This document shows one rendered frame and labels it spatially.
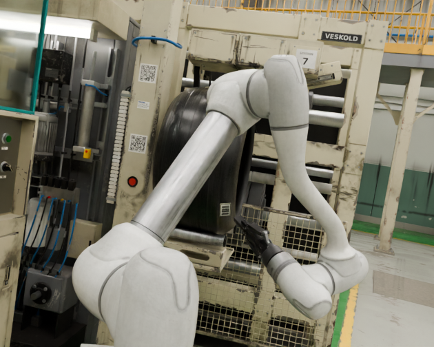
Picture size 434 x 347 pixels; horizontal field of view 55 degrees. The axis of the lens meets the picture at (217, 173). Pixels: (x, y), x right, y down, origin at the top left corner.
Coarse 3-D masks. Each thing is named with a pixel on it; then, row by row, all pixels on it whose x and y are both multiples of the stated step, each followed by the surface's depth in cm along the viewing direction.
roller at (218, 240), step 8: (176, 232) 164; (184, 232) 164; (192, 232) 163; (200, 232) 163; (208, 232) 164; (192, 240) 164; (200, 240) 163; (208, 240) 162; (216, 240) 161; (224, 240) 161
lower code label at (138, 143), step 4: (132, 136) 174; (136, 136) 174; (140, 136) 173; (144, 136) 173; (132, 140) 174; (136, 140) 174; (140, 140) 173; (144, 140) 173; (132, 144) 174; (136, 144) 174; (140, 144) 173; (144, 144) 173; (132, 148) 174; (136, 148) 174; (140, 148) 173; (144, 148) 173; (136, 152) 174; (140, 152) 174; (144, 152) 173
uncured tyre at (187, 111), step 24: (192, 96) 159; (168, 120) 153; (192, 120) 151; (168, 144) 150; (240, 144) 152; (168, 168) 150; (216, 168) 146; (240, 168) 201; (216, 192) 149; (240, 192) 192; (192, 216) 157; (216, 216) 154
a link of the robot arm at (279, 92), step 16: (272, 64) 105; (288, 64) 103; (256, 80) 108; (272, 80) 104; (288, 80) 103; (304, 80) 106; (256, 96) 108; (272, 96) 105; (288, 96) 104; (304, 96) 105; (256, 112) 112; (272, 112) 107; (288, 112) 105; (304, 112) 106
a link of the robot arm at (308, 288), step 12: (312, 264) 124; (288, 276) 120; (300, 276) 118; (312, 276) 118; (324, 276) 119; (288, 288) 118; (300, 288) 116; (312, 288) 115; (324, 288) 116; (288, 300) 120; (300, 300) 115; (312, 300) 113; (324, 300) 113; (300, 312) 116; (312, 312) 113; (324, 312) 115
